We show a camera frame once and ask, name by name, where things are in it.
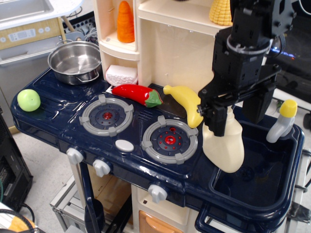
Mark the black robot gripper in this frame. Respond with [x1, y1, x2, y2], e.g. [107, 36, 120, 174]
[198, 23, 280, 137]

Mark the cream toy detergent bottle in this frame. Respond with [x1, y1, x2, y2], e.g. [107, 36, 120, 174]
[202, 108, 244, 173]

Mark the navy toy sink basin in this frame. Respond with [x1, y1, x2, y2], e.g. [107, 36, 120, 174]
[212, 121, 302, 211]

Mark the white pole stand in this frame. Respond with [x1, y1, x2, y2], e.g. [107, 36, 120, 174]
[273, 88, 311, 111]

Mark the yellow toy banana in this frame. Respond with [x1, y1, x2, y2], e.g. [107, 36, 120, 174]
[163, 85, 203, 128]

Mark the grey yellow toy faucet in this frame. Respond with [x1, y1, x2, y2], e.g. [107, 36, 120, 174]
[266, 100, 298, 143]

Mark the right grey stove burner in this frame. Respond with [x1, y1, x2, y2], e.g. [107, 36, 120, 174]
[141, 116, 198, 165]

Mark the grey stove burner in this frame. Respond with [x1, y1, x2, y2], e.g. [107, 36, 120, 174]
[141, 116, 198, 165]
[79, 94, 134, 137]

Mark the navy toy kitchen counter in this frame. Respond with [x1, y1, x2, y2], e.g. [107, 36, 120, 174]
[11, 69, 304, 233]

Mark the red toy chili pepper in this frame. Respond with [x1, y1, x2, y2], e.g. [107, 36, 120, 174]
[112, 84, 163, 108]

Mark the cream toy kitchen shelf unit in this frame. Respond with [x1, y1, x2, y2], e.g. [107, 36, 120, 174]
[93, 0, 223, 92]

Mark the yellow toy corn cob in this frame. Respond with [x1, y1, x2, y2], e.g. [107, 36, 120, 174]
[209, 0, 233, 26]

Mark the right grey stove knob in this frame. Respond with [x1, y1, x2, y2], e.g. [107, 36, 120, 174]
[148, 184, 168, 204]

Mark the grey stove knob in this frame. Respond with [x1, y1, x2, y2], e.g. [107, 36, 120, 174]
[66, 148, 84, 165]
[148, 184, 168, 204]
[93, 159, 111, 177]

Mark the grey oval button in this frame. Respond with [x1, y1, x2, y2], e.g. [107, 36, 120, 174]
[115, 139, 134, 152]

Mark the left grey stove burner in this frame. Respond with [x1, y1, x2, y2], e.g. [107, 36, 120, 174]
[79, 94, 134, 137]

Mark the orange toy carrot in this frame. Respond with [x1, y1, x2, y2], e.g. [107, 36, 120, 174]
[117, 1, 135, 43]

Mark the orange toy drawer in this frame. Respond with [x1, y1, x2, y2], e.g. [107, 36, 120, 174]
[139, 211, 182, 233]

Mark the middle grey stove knob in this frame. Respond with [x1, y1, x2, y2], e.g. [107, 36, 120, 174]
[93, 159, 111, 177]

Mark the left grey stove knob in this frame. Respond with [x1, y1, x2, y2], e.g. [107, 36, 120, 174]
[66, 148, 84, 165]

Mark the stainless steel pot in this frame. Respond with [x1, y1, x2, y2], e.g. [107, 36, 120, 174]
[48, 40, 102, 85]

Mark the green toy apple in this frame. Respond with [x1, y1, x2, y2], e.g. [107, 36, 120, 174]
[17, 89, 41, 112]

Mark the black computer case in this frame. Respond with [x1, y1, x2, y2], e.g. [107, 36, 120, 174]
[0, 117, 33, 212]

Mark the aluminium frame cart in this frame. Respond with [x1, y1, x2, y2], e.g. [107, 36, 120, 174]
[50, 175, 86, 233]

